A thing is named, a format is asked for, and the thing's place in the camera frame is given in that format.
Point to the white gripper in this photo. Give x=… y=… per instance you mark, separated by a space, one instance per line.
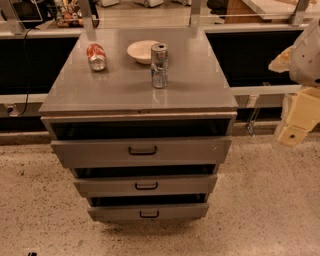
x=306 y=60

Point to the grey bottom drawer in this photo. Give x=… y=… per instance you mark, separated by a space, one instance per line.
x=146 y=212

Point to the grey drawer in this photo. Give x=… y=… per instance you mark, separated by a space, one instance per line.
x=141 y=152
x=145 y=186
x=146 y=212

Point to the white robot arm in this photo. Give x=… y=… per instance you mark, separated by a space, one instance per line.
x=301 y=60

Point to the grey middle drawer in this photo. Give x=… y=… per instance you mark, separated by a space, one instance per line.
x=145 y=186

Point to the grey top drawer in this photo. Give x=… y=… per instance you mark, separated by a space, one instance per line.
x=141 y=152

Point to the grey drawer cabinet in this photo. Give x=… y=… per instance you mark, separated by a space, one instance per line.
x=120 y=102

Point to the silver upright can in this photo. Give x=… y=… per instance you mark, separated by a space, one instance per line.
x=159 y=65

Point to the white bowl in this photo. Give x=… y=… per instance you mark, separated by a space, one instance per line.
x=141 y=51

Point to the red soda can lying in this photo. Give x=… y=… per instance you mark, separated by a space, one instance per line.
x=96 y=57

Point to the colourful snack packages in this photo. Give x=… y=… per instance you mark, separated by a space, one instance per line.
x=68 y=13

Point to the metal bracket on rail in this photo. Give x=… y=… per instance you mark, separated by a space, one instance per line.
x=251 y=104

